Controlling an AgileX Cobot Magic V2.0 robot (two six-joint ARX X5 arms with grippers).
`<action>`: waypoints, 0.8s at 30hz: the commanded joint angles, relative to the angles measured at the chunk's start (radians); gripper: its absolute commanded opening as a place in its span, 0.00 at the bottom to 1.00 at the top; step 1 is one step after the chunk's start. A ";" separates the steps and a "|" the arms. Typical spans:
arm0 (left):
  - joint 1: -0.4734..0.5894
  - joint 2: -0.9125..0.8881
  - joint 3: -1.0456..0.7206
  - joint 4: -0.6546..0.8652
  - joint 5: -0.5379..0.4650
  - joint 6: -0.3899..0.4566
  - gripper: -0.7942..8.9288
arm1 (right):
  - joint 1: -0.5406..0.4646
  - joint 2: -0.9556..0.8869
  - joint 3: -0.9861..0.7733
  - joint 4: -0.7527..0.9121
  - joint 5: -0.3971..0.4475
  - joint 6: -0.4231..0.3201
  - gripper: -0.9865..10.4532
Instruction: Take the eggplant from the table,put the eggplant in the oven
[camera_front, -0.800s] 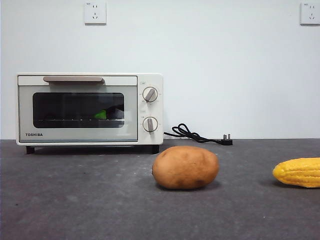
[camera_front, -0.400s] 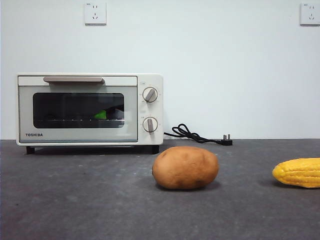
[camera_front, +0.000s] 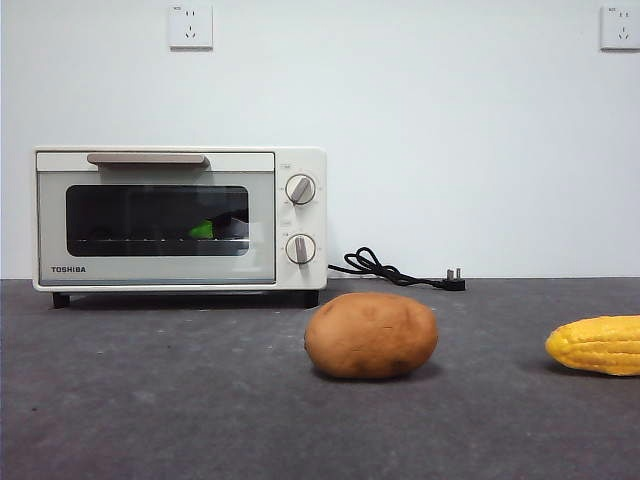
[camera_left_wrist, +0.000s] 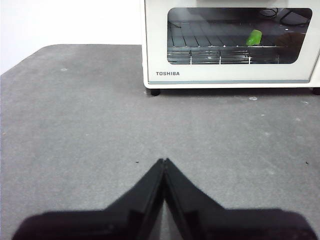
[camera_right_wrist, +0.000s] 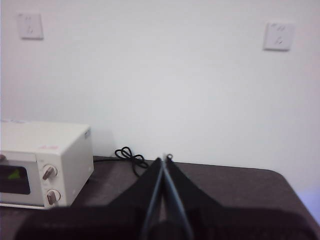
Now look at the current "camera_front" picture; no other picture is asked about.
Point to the brown potato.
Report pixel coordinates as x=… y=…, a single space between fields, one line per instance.
x=372 y=335

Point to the white oven knob, slanted grip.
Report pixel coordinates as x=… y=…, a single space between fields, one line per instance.
x=300 y=189

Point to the yellow corn cob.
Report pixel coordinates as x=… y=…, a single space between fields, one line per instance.
x=600 y=347

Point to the white wall socket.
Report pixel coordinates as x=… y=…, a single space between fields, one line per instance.
x=621 y=27
x=190 y=26

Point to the white toaster oven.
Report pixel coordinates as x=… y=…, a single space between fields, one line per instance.
x=300 y=160

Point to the white oven knob, upright grip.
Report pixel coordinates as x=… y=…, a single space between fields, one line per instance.
x=300 y=249

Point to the purple eggplant with green stem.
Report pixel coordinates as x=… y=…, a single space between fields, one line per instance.
x=201 y=230

